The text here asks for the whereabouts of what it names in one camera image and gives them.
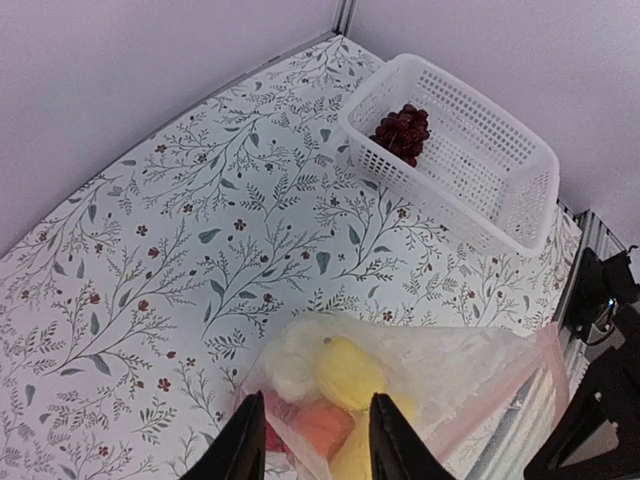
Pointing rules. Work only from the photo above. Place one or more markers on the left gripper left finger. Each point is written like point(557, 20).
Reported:
point(238, 452)

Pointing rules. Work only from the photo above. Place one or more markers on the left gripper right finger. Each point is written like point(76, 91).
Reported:
point(396, 451)

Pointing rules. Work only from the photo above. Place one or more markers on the yellow banana toy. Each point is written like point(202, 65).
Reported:
point(353, 459)

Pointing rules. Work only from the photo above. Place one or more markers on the red bell pepper toy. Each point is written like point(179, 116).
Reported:
point(280, 410)

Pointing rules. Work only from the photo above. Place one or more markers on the orange pumpkin toy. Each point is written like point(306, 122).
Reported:
point(324, 426)

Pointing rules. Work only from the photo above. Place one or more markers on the yellow lemon toy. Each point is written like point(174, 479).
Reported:
point(346, 374)

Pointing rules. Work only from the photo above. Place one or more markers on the clear zip top bag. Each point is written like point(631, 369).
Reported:
point(446, 381)

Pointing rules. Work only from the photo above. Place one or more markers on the white cauliflower toy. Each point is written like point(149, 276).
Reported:
point(290, 359)

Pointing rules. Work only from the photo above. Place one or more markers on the dark red grapes toy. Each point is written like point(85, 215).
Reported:
point(403, 133)

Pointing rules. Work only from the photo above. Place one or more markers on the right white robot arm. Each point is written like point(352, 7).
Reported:
point(607, 394)

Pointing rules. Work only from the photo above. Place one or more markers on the floral patterned table mat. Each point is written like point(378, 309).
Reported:
point(131, 313)

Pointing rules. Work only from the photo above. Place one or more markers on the white perforated plastic basket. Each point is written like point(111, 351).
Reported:
point(484, 175)

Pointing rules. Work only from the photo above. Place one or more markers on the aluminium front rail frame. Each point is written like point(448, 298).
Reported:
point(528, 420)

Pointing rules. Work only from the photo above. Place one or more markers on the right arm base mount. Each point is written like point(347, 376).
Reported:
point(601, 288)

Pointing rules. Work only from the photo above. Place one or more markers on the right aluminium corner post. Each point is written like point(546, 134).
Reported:
point(343, 17)

